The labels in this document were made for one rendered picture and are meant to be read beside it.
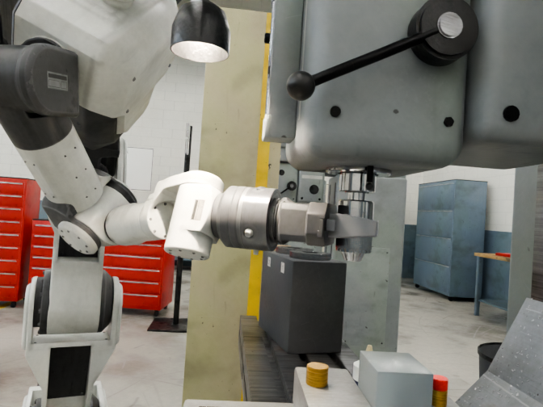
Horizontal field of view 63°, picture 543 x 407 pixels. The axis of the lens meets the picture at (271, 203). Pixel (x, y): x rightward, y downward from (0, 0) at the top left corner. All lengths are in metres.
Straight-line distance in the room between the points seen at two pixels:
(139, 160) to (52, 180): 9.04
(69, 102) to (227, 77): 1.73
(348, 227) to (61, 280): 0.68
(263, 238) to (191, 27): 0.27
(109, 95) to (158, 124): 9.06
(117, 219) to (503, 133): 0.58
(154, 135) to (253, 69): 7.52
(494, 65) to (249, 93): 1.90
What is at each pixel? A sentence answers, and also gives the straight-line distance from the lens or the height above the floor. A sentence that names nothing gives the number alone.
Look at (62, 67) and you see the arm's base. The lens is 0.71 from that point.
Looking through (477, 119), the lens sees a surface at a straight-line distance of 0.55.
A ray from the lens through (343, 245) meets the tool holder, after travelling 0.58.
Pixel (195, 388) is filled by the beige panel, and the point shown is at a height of 0.33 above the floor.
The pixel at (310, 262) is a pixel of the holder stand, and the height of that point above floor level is 1.15.
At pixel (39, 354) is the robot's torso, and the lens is 1.12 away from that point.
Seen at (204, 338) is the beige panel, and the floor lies 0.58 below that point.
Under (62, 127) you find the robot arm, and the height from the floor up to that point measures 1.35.
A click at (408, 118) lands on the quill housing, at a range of 0.52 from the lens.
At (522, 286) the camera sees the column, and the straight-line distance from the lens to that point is 0.93.
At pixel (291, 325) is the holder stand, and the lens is 0.91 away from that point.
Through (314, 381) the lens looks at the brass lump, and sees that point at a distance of 0.47.
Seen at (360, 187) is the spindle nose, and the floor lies 1.28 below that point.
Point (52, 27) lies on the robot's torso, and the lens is 0.78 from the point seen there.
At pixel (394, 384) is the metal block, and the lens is 0.44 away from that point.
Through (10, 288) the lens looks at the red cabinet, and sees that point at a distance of 5.74.
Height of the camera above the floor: 1.24
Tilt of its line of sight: 1 degrees up
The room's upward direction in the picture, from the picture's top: 4 degrees clockwise
